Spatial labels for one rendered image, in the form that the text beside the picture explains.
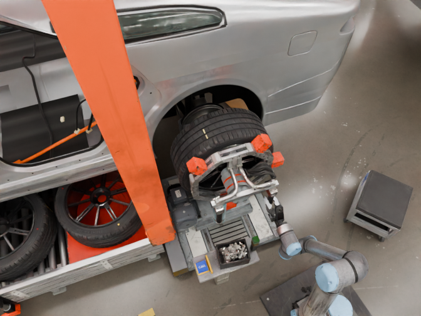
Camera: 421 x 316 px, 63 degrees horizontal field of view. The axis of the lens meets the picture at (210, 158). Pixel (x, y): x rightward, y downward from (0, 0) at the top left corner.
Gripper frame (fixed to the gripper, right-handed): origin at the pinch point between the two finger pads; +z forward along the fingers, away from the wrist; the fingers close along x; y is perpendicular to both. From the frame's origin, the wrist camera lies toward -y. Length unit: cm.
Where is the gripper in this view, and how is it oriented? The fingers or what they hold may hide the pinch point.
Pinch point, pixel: (269, 196)
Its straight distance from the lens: 220.5
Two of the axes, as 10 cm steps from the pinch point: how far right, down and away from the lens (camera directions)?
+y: 0.0, 5.4, 8.4
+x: 9.4, -2.9, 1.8
